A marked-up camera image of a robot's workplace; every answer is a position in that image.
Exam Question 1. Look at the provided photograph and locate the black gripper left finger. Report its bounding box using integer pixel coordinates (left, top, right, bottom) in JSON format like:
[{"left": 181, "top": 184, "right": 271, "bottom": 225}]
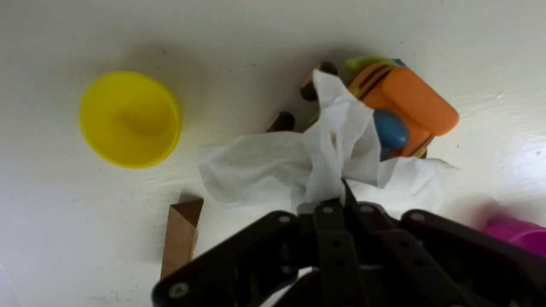
[{"left": 150, "top": 196, "right": 372, "bottom": 307}]

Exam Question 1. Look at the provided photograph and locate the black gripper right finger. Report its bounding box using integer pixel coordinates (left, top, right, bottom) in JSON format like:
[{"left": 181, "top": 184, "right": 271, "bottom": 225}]
[{"left": 341, "top": 179, "right": 546, "bottom": 307}]

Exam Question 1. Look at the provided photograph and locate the white paper towel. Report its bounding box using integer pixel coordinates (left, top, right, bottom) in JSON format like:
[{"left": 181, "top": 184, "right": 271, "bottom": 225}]
[{"left": 196, "top": 68, "right": 459, "bottom": 215}]

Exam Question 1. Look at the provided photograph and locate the orange toy car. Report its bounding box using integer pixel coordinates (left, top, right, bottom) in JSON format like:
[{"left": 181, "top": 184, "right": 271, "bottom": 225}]
[{"left": 265, "top": 53, "right": 462, "bottom": 162}]

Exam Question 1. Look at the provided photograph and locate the brown wooden block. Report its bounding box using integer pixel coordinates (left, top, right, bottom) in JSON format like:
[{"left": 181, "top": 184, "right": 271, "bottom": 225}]
[{"left": 159, "top": 192, "right": 206, "bottom": 281}]

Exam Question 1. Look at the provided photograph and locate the magenta plastic bowl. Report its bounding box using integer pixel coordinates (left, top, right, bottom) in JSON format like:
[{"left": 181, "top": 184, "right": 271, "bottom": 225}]
[{"left": 481, "top": 216, "right": 546, "bottom": 259}]

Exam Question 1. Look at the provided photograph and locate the yellow plastic bowl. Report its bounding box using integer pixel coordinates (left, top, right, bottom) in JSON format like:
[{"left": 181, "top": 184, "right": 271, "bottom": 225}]
[{"left": 77, "top": 70, "right": 184, "bottom": 170}]

